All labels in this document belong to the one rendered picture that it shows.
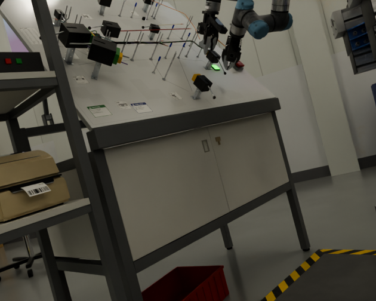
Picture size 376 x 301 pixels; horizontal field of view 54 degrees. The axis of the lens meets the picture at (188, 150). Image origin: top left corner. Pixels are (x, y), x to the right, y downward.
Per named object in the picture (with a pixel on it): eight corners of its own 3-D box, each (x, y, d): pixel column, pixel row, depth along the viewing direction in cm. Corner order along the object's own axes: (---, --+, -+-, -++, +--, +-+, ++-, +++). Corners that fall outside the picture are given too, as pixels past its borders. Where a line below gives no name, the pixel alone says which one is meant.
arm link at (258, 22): (279, 22, 153) (264, 8, 158) (257, 25, 148) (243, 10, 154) (272, 39, 159) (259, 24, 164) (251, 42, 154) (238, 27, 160)
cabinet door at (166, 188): (230, 211, 163) (207, 126, 163) (133, 261, 124) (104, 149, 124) (226, 212, 165) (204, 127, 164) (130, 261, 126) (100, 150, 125)
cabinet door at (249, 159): (290, 181, 202) (272, 111, 201) (231, 211, 163) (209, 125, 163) (286, 181, 204) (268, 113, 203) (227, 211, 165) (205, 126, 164)
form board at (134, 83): (90, 132, 120) (92, 128, 119) (-27, -21, 161) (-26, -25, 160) (274, 100, 204) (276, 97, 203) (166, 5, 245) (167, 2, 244)
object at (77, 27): (31, 56, 134) (37, 20, 126) (74, 56, 146) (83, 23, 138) (39, 67, 131) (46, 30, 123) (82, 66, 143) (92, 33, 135)
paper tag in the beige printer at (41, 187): (51, 190, 104) (48, 180, 104) (29, 196, 99) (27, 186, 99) (43, 192, 107) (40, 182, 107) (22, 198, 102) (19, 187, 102)
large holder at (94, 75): (61, 61, 140) (70, 27, 132) (106, 75, 146) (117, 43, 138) (58, 69, 135) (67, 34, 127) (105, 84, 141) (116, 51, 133)
